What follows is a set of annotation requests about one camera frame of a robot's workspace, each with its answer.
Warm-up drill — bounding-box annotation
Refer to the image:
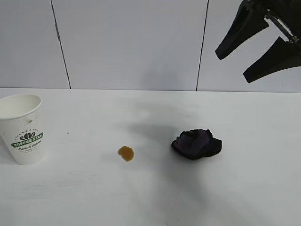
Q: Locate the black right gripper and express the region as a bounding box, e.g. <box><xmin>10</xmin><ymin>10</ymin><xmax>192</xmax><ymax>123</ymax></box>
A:
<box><xmin>215</xmin><ymin>0</ymin><xmax>301</xmax><ymax>83</ymax></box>

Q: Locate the white paper coffee cup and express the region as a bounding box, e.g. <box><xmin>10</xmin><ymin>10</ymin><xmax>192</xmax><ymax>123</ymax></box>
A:
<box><xmin>0</xmin><ymin>94</ymin><xmax>46</xmax><ymax>166</ymax></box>

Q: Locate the brown coffee spill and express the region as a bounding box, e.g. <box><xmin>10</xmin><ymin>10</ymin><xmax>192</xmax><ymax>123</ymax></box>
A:
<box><xmin>117</xmin><ymin>145</ymin><xmax>135</xmax><ymax>163</ymax></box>

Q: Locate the purple and black cloth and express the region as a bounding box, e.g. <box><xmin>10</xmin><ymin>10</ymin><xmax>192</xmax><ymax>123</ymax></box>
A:
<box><xmin>171</xmin><ymin>128</ymin><xmax>223</xmax><ymax>161</ymax></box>

